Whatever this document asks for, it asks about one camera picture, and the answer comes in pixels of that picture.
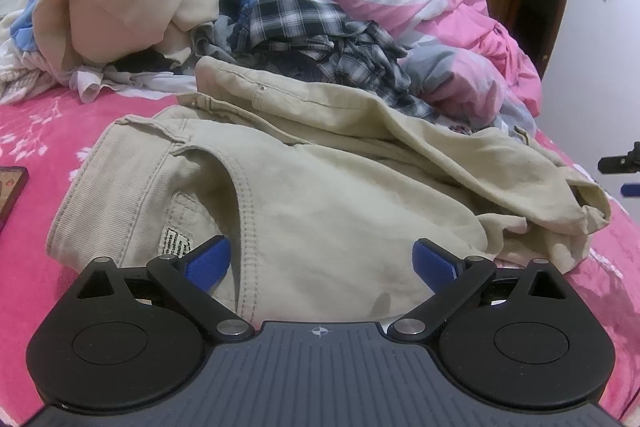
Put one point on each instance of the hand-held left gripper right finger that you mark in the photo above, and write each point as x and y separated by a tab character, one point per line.
432	264

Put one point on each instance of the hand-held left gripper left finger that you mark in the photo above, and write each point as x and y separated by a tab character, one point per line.
207	264

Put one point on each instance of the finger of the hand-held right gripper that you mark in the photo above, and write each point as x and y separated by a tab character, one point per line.
631	191
620	162

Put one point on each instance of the khaki pants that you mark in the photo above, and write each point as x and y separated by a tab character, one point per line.
325	187

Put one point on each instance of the pink floral blanket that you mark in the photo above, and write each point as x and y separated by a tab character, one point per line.
30	282

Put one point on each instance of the white garment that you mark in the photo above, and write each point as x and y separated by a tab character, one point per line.
160	82

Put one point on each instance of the pink and white quilt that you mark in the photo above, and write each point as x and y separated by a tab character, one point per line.
480	17

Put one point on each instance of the black smartphone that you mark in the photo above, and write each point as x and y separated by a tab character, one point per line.
10	192

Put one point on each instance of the black garment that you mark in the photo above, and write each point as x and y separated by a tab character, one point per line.
142	62

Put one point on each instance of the grey garment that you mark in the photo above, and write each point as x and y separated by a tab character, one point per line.
215	42

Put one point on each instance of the grey white patterned cloth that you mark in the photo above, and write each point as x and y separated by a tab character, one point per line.
20	82

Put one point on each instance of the plaid shirt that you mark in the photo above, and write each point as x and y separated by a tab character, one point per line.
290	12

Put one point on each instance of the beige hoodie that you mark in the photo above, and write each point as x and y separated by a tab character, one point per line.
125	2

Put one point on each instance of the light blue garment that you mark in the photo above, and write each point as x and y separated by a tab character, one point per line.
25	32

